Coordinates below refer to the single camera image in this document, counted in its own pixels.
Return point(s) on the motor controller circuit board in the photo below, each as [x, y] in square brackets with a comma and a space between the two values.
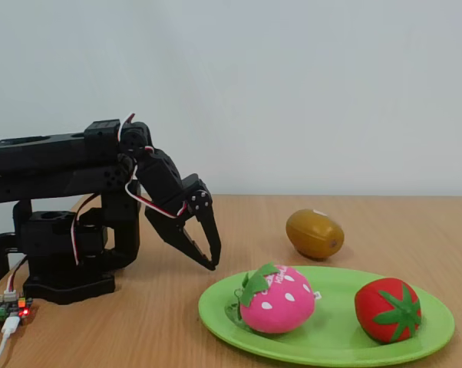
[0, 308]

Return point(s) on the red toy tomato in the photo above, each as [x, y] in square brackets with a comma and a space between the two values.
[380, 306]

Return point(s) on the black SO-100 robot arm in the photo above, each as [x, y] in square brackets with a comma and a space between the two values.
[50, 168]

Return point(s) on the pink plush strawberry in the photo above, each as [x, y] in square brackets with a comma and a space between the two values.
[281, 303]

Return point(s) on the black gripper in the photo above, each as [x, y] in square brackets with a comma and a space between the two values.
[187, 190]

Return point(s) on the green plastic plate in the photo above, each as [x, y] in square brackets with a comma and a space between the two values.
[330, 345]

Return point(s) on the brown toy kiwi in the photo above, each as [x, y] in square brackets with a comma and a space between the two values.
[315, 234]

